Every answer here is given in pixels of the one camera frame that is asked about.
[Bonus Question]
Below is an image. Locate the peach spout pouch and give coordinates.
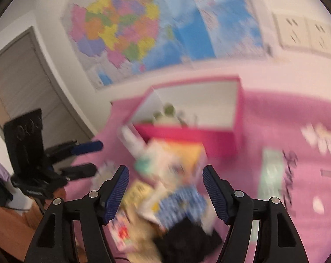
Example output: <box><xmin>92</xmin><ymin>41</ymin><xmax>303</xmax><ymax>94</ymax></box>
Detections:
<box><xmin>127</xmin><ymin>219</ymin><xmax>166</xmax><ymax>263</ymax></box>

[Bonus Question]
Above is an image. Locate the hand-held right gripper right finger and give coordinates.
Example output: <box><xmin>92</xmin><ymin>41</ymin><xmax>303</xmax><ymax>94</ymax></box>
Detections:
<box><xmin>202</xmin><ymin>165</ymin><xmax>310</xmax><ymax>263</ymax></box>

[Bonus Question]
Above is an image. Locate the white package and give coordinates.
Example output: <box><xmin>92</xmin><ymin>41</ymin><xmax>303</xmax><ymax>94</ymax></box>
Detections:
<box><xmin>120</xmin><ymin>126</ymin><xmax>147</xmax><ymax>157</ymax></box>

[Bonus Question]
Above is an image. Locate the grey door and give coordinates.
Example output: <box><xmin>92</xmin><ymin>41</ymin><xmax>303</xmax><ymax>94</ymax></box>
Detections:
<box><xmin>0</xmin><ymin>27</ymin><xmax>95</xmax><ymax>143</ymax></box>

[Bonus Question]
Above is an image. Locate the floral packet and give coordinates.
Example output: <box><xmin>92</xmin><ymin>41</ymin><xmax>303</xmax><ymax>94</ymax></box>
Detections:
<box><xmin>108</xmin><ymin>210</ymin><xmax>139</xmax><ymax>252</ymax></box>

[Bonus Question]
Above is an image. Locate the pink printed bedsheet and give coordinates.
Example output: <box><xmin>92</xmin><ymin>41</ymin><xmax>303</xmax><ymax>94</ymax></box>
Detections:
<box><xmin>64</xmin><ymin>88</ymin><xmax>331</xmax><ymax>263</ymax></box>

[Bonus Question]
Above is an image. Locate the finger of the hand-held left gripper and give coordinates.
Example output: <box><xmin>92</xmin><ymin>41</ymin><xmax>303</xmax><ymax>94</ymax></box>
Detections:
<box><xmin>58</xmin><ymin>163</ymin><xmax>98</xmax><ymax>180</ymax></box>
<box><xmin>46</xmin><ymin>140</ymin><xmax>104</xmax><ymax>158</ymax></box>

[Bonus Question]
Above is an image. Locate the yellow tissue pack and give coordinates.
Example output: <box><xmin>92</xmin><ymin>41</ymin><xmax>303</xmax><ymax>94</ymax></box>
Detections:
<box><xmin>122</xmin><ymin>181</ymin><xmax>155</xmax><ymax>220</ymax></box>

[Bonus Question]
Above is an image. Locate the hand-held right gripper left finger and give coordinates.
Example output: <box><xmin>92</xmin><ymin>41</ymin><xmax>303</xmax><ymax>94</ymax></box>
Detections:
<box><xmin>24</xmin><ymin>165</ymin><xmax>130</xmax><ymax>263</ymax></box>

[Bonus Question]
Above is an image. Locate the white wall power outlet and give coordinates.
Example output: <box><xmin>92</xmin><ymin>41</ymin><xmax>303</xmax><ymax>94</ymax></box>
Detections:
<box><xmin>272</xmin><ymin>13</ymin><xmax>310</xmax><ymax>50</ymax></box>
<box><xmin>305</xmin><ymin>18</ymin><xmax>331</xmax><ymax>55</ymax></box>

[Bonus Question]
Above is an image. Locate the black cloth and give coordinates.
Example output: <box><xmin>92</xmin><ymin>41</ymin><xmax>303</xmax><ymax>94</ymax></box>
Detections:
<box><xmin>153</xmin><ymin>216</ymin><xmax>223</xmax><ymax>263</ymax></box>

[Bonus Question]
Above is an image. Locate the pastel tissue pack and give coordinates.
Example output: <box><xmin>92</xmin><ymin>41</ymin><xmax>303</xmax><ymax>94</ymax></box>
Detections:
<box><xmin>134</xmin><ymin>140</ymin><xmax>209</xmax><ymax>187</ymax></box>

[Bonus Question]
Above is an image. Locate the pink storage box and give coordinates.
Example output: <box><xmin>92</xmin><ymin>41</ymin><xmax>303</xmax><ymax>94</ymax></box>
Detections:
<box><xmin>111</xmin><ymin>75</ymin><xmax>245</xmax><ymax>158</ymax></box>

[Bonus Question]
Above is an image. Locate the colourful wall map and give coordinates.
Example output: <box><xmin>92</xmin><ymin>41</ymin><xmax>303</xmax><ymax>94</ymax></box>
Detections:
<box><xmin>61</xmin><ymin>0</ymin><xmax>268</xmax><ymax>89</ymax></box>

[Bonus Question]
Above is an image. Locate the green plush toy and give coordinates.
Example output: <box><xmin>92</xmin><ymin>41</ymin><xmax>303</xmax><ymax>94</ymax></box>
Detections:
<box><xmin>152</xmin><ymin>103</ymin><xmax>183</xmax><ymax>124</ymax></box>

